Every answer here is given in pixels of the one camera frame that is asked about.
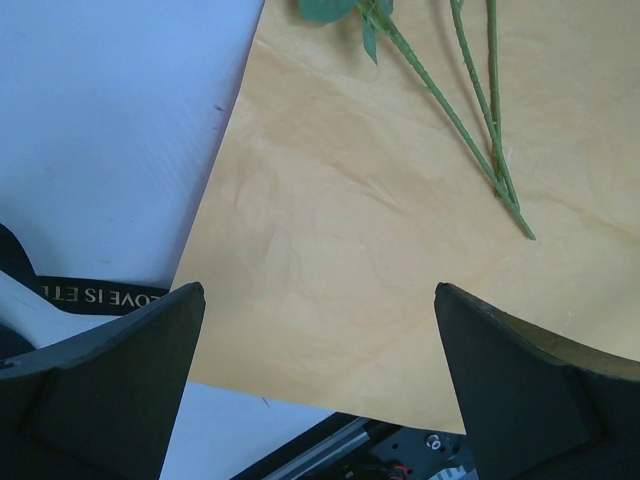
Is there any peach flower stem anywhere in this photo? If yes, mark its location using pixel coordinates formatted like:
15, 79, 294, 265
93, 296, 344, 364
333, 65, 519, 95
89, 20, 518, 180
485, 0, 506, 201
450, 1, 520, 211

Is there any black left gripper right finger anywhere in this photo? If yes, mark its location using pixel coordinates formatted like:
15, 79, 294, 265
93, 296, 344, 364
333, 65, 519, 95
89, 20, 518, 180
434, 283, 639, 479

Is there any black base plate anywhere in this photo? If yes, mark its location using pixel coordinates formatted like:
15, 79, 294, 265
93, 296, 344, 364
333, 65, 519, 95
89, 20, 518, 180
234, 413, 478, 480

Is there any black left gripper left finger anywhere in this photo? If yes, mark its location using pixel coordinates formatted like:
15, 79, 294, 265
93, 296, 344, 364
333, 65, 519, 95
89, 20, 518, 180
1, 282, 205, 479

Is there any pink flower stem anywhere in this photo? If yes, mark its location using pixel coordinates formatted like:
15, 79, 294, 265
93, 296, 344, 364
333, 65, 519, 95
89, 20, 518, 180
297, 0, 536, 241

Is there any black ribbon gold lettering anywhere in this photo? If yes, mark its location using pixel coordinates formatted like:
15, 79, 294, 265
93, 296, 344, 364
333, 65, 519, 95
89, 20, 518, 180
1, 225, 169, 316

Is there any orange wrapping paper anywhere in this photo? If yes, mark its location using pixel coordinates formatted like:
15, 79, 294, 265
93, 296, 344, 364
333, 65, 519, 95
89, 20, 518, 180
176, 1, 639, 431

